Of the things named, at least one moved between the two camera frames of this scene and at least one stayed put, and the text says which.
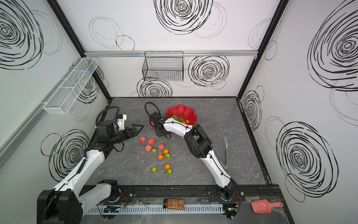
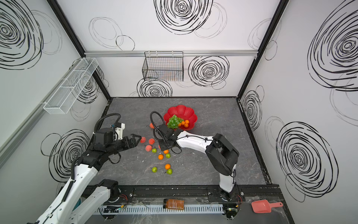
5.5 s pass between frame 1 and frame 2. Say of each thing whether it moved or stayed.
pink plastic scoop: stayed
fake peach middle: stayed
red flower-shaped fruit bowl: stayed
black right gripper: moved
